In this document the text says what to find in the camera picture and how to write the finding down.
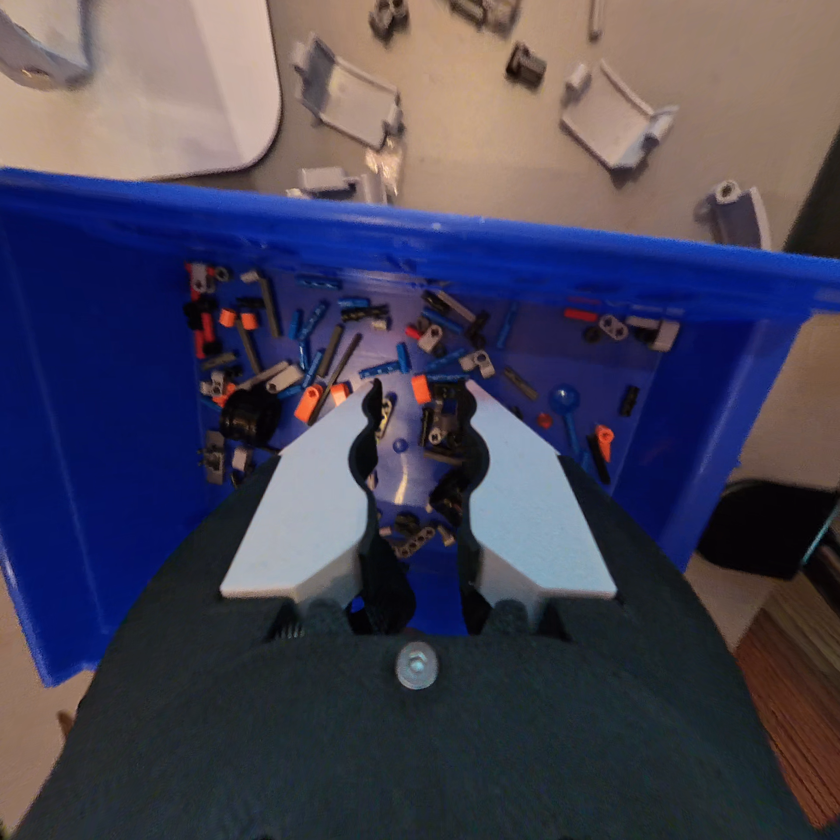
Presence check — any black thin axle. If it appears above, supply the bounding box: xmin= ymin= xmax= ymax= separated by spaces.
xmin=308 ymin=333 xmax=362 ymax=424

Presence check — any dark grey bent beam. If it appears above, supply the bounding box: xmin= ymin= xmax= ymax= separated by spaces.
xmin=392 ymin=527 xmax=439 ymax=559

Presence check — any wooden book stand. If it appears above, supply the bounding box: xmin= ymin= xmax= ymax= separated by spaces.
xmin=0 ymin=0 xmax=284 ymax=183

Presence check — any blue transparent paddle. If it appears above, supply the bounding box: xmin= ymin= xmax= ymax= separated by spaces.
xmin=548 ymin=384 xmax=583 ymax=457

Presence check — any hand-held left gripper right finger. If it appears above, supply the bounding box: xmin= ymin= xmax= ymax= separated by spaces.
xmin=462 ymin=381 xmax=619 ymax=631

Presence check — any blue plastic parts bin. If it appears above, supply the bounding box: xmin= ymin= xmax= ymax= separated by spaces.
xmin=0 ymin=167 xmax=840 ymax=689

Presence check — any clear plastic scrap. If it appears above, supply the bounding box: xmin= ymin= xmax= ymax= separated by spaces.
xmin=364 ymin=139 xmax=404 ymax=198

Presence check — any black rounded pad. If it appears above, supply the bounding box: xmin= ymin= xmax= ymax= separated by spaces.
xmin=696 ymin=479 xmax=840 ymax=581

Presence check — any dark grey small piece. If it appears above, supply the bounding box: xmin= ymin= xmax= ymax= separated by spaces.
xmin=369 ymin=0 xmax=411 ymax=40

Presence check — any grey track link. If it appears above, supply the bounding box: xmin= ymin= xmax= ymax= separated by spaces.
xmin=199 ymin=430 xmax=227 ymax=487

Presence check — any dark grey short beam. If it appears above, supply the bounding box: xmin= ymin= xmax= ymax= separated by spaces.
xmin=449 ymin=0 xmax=522 ymax=34

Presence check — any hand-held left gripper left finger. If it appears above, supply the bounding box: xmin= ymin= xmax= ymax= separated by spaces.
xmin=220 ymin=379 xmax=383 ymax=611

